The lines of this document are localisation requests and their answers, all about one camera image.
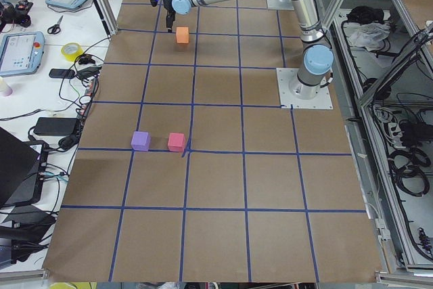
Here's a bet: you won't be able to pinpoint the yellow tape roll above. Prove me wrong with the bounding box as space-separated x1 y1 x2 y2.
61 42 84 62

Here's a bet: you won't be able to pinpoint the black power adapter brick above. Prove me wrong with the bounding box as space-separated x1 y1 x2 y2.
33 117 77 136

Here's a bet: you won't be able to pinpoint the crumpled white cloth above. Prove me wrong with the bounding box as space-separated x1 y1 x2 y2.
348 22 391 51

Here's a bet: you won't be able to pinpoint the black handled scissors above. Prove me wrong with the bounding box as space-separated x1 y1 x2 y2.
47 16 64 35

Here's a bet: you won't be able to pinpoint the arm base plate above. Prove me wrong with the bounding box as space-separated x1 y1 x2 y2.
267 0 294 11
276 68 334 110

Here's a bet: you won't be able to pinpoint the pink foam block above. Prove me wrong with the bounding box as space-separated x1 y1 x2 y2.
167 133 186 152

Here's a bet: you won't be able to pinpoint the near blue teach pendant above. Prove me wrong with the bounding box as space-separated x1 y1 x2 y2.
1 31 45 77

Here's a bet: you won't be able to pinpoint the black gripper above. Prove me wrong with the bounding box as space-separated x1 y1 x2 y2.
163 0 175 33

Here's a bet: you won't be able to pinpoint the black laptop computer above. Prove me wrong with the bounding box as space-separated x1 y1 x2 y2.
1 129 48 208

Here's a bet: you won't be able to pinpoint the purple foam block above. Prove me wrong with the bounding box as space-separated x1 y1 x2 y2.
131 131 151 152

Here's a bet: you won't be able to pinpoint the orange foam block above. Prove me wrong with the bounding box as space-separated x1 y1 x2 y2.
175 26 189 44

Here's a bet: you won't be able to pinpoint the black phone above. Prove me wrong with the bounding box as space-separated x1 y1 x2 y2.
49 68 75 79

